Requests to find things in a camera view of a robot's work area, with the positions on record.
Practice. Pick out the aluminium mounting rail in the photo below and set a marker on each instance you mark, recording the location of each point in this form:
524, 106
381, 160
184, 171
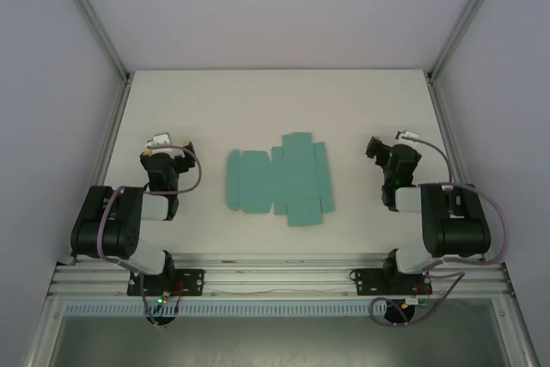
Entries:
279, 281

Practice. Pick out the teal paper box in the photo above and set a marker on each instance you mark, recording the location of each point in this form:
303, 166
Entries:
258, 182

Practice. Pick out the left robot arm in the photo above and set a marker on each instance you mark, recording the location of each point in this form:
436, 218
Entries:
107, 221

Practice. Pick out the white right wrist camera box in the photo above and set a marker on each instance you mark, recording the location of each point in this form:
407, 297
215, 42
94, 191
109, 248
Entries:
407, 135

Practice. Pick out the small LED circuit board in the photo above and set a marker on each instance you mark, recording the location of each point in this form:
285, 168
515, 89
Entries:
163, 298
417, 301

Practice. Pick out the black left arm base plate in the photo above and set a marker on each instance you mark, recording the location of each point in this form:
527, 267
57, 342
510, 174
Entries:
191, 282

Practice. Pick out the aluminium frame post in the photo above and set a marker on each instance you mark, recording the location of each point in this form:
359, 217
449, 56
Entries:
92, 14
468, 14

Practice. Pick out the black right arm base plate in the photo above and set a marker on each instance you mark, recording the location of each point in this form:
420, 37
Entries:
365, 281

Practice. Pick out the grey metal panel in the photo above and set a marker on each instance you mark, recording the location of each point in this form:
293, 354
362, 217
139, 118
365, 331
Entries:
279, 341

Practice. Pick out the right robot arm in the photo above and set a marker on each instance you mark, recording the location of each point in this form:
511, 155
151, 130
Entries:
455, 229

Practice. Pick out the aluminium table side rail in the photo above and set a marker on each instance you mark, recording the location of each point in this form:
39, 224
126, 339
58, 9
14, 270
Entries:
451, 139
109, 148

